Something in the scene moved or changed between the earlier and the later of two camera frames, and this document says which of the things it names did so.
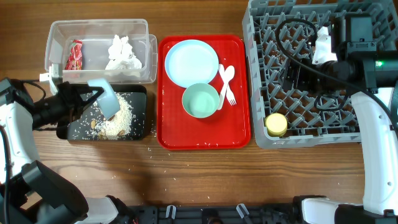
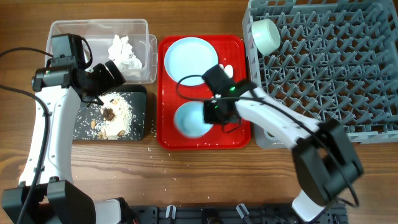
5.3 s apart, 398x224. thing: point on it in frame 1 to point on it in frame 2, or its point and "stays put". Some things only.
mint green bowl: [200, 100] to [265, 35]
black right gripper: [301, 83] to [209, 116]
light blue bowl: [107, 101] to [189, 119]
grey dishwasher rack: [279, 33] stays put
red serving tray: [227, 128] stays put
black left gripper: [70, 93] to [108, 82]
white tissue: [121, 56] stays put
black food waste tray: [129, 124] stays put
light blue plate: [191, 61] stays put
